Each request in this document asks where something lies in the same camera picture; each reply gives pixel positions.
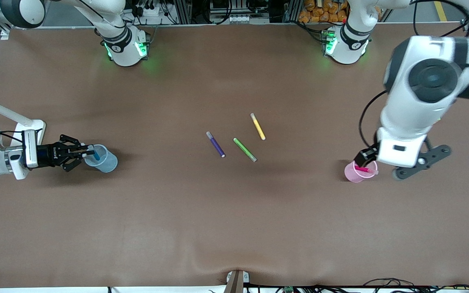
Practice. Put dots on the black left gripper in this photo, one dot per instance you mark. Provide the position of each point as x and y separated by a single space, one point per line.
364 155

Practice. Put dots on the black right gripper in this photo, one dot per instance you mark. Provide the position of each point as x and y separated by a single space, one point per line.
49 154

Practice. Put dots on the pink marker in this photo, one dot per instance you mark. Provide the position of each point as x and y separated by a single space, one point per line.
362 169

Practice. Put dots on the blue marker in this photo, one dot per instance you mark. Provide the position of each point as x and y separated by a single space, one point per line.
96 156

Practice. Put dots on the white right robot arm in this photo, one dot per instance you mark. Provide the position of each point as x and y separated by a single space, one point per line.
116 36

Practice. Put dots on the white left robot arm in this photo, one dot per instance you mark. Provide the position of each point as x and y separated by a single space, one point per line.
417 101

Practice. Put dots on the pink mesh cup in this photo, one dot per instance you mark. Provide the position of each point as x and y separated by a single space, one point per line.
352 176

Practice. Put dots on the light blue mesh cup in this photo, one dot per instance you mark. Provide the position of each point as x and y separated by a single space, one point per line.
110 165

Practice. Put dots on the yellow marker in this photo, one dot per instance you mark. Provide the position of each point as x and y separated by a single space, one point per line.
258 127

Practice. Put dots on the green marker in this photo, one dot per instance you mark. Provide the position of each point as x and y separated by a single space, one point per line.
244 149

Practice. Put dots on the purple marker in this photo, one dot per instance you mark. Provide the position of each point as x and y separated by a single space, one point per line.
216 145

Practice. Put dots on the bag of orange items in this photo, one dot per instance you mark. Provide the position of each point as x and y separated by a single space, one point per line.
320 14

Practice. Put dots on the white power strip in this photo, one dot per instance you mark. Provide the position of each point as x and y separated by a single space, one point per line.
151 11

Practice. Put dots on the silver equipment rack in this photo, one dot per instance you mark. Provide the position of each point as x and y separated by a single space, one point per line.
234 18

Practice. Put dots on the metal table edge bracket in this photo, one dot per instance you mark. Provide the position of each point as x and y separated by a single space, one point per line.
234 283

